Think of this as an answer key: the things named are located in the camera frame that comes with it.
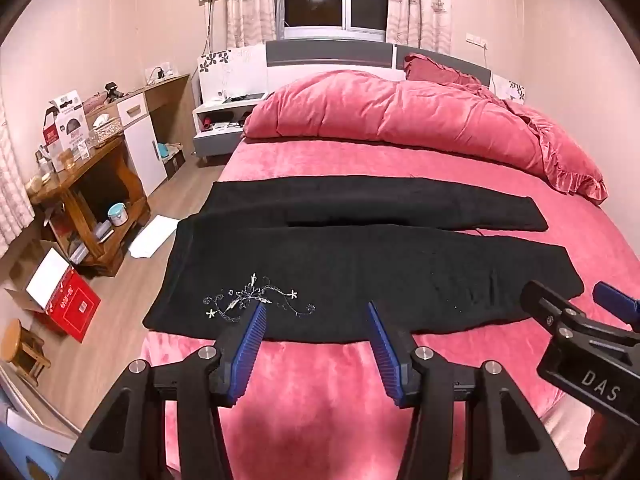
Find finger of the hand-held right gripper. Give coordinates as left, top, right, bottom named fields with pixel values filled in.
left=519, top=280, right=608, bottom=348
left=592, top=281, right=640, bottom=334

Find pink ruffled pillow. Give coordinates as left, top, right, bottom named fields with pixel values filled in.
left=403, top=52, right=483, bottom=86

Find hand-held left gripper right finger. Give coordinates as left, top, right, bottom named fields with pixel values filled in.
left=367, top=301, right=573, bottom=480

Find small wooden stool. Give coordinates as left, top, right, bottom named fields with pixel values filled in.
left=0, top=318, right=52, bottom=387

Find red cardboard box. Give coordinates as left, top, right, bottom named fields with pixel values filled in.
left=5, top=247, right=102, bottom=344

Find white grey nightstand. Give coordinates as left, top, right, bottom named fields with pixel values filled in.
left=192, top=91, right=272, bottom=167

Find grey white headboard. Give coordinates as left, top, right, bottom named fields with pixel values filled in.
left=197, top=40, right=527, bottom=107

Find pink bed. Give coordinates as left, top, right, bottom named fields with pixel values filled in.
left=140, top=135, right=640, bottom=480

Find white paper sheet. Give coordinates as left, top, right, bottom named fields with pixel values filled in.
left=128, top=214, right=179, bottom=261

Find pink duvet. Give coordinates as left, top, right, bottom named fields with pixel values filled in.
left=242, top=70, right=609, bottom=206

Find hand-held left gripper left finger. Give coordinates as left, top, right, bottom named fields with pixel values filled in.
left=60, top=302, right=268, bottom=480

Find black pants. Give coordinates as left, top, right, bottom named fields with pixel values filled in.
left=142, top=175, right=586, bottom=344

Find wooden desk with white cabinet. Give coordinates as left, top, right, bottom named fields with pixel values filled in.
left=106, top=73, right=197, bottom=197

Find patterned curtain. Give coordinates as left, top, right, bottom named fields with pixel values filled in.
left=0, top=92, right=37, bottom=257
left=224, top=0, right=287, bottom=52
left=385, top=0, right=454, bottom=57

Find brown wooden console table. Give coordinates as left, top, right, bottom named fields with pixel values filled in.
left=27, top=134, right=152, bottom=279

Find white red product box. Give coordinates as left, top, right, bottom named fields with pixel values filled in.
left=42, top=90, right=92, bottom=155

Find tissue box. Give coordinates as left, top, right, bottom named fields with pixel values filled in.
left=87, top=115, right=124, bottom=147

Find blue plastic stool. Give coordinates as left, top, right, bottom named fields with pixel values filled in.
left=0, top=422, right=64, bottom=480

